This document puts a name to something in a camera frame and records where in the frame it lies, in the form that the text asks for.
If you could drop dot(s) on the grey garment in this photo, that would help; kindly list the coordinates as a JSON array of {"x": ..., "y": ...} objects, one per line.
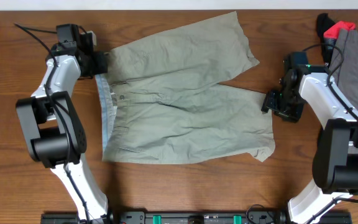
[{"x": 346, "y": 77}]

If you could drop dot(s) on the khaki green shorts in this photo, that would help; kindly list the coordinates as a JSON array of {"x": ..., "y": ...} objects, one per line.
[{"x": 165, "y": 98}]

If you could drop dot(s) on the red garment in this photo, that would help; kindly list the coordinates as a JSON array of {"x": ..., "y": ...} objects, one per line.
[{"x": 333, "y": 32}]

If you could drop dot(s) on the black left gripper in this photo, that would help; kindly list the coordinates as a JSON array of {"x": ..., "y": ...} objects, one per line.
[{"x": 99, "y": 63}]

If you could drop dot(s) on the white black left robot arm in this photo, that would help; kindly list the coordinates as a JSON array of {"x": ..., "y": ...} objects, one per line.
[{"x": 52, "y": 130}]

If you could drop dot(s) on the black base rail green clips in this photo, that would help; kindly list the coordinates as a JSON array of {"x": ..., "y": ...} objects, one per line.
[{"x": 255, "y": 214}]

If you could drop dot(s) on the black garment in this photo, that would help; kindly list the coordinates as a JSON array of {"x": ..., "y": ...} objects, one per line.
[{"x": 324, "y": 23}]

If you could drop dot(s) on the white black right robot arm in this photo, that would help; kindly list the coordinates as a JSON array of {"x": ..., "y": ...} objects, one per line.
[{"x": 335, "y": 163}]

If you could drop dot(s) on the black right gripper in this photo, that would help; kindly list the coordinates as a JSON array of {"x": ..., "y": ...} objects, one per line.
[{"x": 270, "y": 102}]

